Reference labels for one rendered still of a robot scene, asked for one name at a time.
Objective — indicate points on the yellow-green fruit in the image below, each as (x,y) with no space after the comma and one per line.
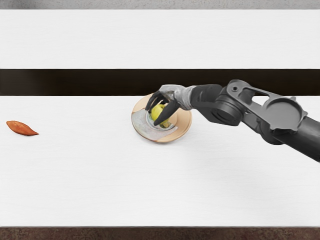
(157,112)

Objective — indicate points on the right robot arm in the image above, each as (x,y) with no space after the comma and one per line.
(252,110)

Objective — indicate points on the beige plate with grey pattern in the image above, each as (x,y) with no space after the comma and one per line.
(181,125)

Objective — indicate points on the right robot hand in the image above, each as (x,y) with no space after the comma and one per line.
(178,95)

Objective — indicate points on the orange-brown pointed fruit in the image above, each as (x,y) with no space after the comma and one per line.
(21,128)

